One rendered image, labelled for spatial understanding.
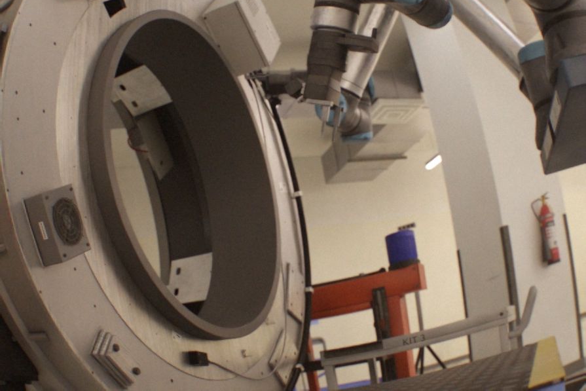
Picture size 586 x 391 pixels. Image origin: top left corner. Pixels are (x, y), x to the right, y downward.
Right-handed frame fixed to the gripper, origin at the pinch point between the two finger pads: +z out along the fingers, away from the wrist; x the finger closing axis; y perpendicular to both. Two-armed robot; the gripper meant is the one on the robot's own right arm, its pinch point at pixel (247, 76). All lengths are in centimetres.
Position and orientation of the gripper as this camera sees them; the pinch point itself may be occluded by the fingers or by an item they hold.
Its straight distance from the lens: 202.4
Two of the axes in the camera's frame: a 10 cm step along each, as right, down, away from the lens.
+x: -0.5, -4.9, 8.7
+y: -0.2, 8.7, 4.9
